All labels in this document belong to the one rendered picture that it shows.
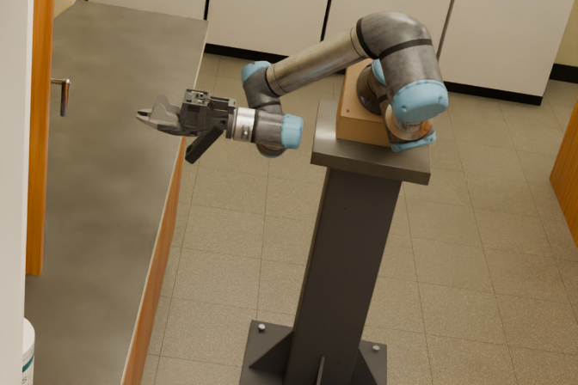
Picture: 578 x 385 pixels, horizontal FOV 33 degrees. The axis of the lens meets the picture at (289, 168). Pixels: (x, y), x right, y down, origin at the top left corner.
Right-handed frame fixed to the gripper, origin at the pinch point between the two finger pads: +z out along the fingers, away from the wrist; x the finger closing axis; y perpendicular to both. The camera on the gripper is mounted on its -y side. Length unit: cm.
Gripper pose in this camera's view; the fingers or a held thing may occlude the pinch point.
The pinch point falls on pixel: (143, 118)
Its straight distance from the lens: 219.2
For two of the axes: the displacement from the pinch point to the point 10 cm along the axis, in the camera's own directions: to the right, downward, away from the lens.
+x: -0.2, 5.1, -8.6
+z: -9.9, -1.5, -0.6
